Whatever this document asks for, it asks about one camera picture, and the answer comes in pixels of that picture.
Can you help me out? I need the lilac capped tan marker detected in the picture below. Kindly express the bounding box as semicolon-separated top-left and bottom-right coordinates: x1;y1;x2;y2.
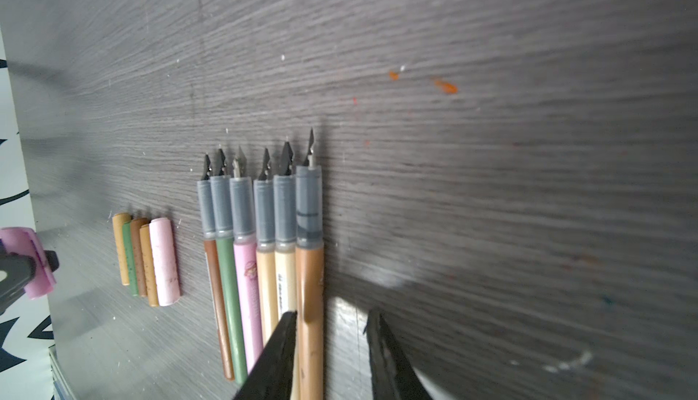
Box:
296;135;325;399

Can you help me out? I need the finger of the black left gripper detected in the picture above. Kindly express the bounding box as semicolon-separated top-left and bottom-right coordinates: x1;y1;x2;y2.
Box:
1;250;30;313

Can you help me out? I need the light tan pen cap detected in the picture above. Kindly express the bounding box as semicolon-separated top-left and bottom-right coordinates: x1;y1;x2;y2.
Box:
112;213;132;287

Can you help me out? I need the green marker pen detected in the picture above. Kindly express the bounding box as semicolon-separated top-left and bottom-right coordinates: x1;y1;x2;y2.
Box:
210;148;248;387

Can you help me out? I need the pink pen cap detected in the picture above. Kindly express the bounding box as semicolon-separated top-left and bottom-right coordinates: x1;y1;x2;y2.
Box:
149;217;181;307

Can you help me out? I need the brown capped pink marker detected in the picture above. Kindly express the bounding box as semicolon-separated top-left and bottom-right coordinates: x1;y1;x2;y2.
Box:
229;147;264;374

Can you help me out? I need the green capped tan marker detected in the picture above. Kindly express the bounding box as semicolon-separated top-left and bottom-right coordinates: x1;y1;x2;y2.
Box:
254;148;279;345

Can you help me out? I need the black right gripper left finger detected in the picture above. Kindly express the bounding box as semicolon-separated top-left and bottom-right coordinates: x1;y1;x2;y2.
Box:
234;311;297;400

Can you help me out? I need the dark brown marker pen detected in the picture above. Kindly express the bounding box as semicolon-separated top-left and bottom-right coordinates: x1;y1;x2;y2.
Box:
196;154;234;381

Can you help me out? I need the tan marker pen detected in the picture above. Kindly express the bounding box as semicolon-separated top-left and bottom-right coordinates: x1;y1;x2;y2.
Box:
273;141;297;317

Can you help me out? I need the green pen cap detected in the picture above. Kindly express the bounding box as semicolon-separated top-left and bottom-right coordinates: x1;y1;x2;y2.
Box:
122;221;139;296

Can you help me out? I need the lilac pen cap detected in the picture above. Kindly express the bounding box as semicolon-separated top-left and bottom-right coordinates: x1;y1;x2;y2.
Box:
1;227;59;300

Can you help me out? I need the brown pen cap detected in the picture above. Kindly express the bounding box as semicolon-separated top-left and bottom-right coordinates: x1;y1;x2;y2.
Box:
129;217;148;297

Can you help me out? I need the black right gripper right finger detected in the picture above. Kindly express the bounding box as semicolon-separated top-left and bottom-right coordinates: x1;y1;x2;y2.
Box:
365;309;433;400

